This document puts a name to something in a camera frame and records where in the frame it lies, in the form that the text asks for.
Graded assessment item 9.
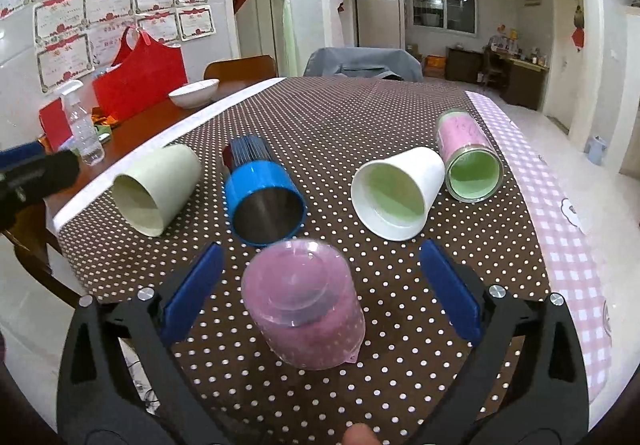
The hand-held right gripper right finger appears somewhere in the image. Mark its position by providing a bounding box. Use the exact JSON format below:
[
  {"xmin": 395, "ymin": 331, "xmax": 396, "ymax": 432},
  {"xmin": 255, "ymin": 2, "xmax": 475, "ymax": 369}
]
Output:
[{"xmin": 405, "ymin": 240, "xmax": 592, "ymax": 445}]

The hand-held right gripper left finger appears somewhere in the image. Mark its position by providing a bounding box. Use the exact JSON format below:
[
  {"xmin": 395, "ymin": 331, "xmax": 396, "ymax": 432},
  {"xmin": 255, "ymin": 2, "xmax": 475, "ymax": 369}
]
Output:
[{"xmin": 56, "ymin": 241, "xmax": 226, "ymax": 445}]

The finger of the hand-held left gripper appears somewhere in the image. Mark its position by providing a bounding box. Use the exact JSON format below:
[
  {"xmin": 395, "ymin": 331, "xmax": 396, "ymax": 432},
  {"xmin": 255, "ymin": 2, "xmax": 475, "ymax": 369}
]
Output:
[{"xmin": 0, "ymin": 141, "xmax": 82, "ymax": 200}]

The pink transparent plastic cup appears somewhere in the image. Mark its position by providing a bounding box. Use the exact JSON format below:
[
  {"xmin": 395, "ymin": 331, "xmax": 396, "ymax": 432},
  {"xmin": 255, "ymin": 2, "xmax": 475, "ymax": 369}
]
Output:
[{"xmin": 241, "ymin": 239, "xmax": 367, "ymax": 371}]

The pale cream cup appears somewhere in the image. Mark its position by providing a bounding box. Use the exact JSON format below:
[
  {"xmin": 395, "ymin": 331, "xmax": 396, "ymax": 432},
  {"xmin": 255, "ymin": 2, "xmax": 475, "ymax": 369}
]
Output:
[{"xmin": 111, "ymin": 143, "xmax": 202, "ymax": 238}]

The white cup green inside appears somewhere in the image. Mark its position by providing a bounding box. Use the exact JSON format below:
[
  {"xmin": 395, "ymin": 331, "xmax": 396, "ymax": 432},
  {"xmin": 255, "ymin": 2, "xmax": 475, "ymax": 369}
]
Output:
[{"xmin": 350, "ymin": 146, "xmax": 446, "ymax": 242}]

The blue steel cup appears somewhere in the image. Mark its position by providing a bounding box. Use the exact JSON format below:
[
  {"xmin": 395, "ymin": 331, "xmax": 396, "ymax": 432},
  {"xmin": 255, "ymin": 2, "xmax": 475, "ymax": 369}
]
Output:
[{"xmin": 222, "ymin": 135, "xmax": 307, "ymax": 247}]

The person's right hand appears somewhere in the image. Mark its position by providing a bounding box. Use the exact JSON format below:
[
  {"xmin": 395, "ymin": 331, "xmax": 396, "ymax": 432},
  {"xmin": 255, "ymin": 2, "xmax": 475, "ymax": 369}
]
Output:
[{"xmin": 344, "ymin": 424, "xmax": 377, "ymax": 445}]

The red box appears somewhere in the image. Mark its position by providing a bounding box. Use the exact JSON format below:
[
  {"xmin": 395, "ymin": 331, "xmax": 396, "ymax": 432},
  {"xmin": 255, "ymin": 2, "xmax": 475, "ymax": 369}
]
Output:
[{"xmin": 39, "ymin": 102, "xmax": 73, "ymax": 153}]

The wooden chair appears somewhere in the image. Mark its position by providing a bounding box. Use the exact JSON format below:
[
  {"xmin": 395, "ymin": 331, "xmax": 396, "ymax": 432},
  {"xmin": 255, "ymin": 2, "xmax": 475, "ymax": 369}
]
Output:
[
  {"xmin": 0, "ymin": 220, "xmax": 66, "ymax": 296},
  {"xmin": 203, "ymin": 55, "xmax": 278, "ymax": 80}
]

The clear plastic water bottle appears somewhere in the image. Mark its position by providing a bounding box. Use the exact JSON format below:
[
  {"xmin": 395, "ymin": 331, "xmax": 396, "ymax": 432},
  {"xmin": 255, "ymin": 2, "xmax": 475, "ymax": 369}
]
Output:
[{"xmin": 59, "ymin": 80, "xmax": 106, "ymax": 166}]

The red bag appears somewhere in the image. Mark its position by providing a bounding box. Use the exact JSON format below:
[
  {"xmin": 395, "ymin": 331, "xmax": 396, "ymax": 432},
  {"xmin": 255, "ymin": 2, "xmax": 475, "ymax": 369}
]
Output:
[{"xmin": 92, "ymin": 26, "xmax": 188, "ymax": 123}]

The pink checked tablecloth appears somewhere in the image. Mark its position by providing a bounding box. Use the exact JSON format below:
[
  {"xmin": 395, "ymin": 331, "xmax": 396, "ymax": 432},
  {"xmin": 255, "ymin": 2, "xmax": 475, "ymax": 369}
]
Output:
[{"xmin": 465, "ymin": 90, "xmax": 613, "ymax": 431}]

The white bowl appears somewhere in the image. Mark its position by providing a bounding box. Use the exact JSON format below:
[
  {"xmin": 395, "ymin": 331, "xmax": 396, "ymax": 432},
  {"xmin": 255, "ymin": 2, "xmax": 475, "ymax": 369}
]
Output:
[{"xmin": 168, "ymin": 79, "xmax": 221, "ymax": 110}]

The pink and green tumbler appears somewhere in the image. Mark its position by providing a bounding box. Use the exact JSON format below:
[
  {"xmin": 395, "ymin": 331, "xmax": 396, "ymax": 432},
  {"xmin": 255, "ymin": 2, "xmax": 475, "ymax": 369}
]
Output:
[{"xmin": 436, "ymin": 109, "xmax": 503, "ymax": 203}]

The light blue bin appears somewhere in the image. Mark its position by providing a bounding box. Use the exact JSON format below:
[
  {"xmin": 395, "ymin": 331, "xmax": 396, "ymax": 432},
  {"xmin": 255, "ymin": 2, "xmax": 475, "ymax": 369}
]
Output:
[{"xmin": 586, "ymin": 135, "xmax": 610, "ymax": 166}]

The brown polka dot tablecloth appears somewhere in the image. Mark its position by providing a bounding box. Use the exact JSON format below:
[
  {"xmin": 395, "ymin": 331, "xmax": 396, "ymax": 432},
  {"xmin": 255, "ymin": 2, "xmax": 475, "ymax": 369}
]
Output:
[{"xmin": 57, "ymin": 76, "xmax": 553, "ymax": 445}]

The dark wooden desk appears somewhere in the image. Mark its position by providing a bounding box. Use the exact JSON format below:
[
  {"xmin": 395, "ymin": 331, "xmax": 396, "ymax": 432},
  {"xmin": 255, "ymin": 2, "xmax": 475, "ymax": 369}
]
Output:
[{"xmin": 445, "ymin": 46, "xmax": 550, "ymax": 110}]

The grey covered chair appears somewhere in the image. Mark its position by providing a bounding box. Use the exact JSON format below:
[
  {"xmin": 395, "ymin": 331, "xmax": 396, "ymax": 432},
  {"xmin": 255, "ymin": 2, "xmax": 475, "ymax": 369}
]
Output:
[{"xmin": 304, "ymin": 47, "xmax": 423, "ymax": 80}]

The green sheer curtain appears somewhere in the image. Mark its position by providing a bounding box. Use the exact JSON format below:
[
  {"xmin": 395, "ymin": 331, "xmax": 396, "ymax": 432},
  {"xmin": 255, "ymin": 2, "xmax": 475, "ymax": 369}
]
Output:
[{"xmin": 236, "ymin": 0, "xmax": 301, "ymax": 76}]

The red hanging ornament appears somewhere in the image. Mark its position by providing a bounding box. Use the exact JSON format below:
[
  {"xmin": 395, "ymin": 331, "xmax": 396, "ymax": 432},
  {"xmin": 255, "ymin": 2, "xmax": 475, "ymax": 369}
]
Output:
[{"xmin": 571, "ymin": 2, "xmax": 587, "ymax": 50}]

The window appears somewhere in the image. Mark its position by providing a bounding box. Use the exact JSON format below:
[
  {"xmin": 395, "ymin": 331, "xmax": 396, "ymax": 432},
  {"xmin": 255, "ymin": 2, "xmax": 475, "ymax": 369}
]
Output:
[{"xmin": 411, "ymin": 0, "xmax": 478, "ymax": 34}]

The wall of framed certificates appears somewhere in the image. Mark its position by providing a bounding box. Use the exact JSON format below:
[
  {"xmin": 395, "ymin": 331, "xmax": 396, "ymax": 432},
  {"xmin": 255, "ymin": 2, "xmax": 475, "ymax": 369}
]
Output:
[{"xmin": 0, "ymin": 0, "xmax": 216, "ymax": 93}]

